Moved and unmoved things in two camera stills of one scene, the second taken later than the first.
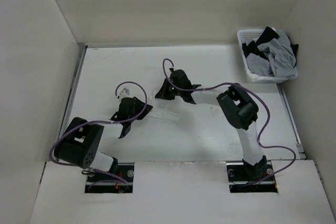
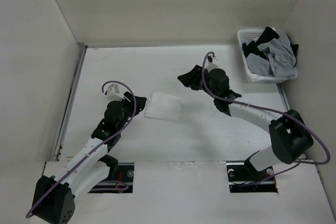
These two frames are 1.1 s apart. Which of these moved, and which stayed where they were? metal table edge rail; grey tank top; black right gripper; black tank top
Moved: black right gripper
Stayed: grey tank top; metal table edge rail; black tank top
